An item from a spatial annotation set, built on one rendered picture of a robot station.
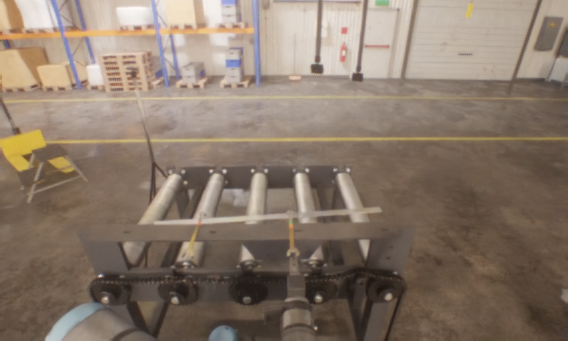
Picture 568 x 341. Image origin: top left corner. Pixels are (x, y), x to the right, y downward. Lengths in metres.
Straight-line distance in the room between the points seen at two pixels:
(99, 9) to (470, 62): 12.29
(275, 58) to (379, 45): 3.43
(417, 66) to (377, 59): 1.44
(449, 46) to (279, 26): 5.70
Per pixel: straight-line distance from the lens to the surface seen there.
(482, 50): 12.04
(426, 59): 11.08
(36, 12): 10.68
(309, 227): 1.12
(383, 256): 1.29
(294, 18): 9.88
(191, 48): 10.29
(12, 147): 5.75
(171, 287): 1.34
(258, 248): 1.20
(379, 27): 10.34
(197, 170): 2.11
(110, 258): 1.40
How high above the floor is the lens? 1.89
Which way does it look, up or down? 28 degrees down
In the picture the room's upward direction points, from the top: straight up
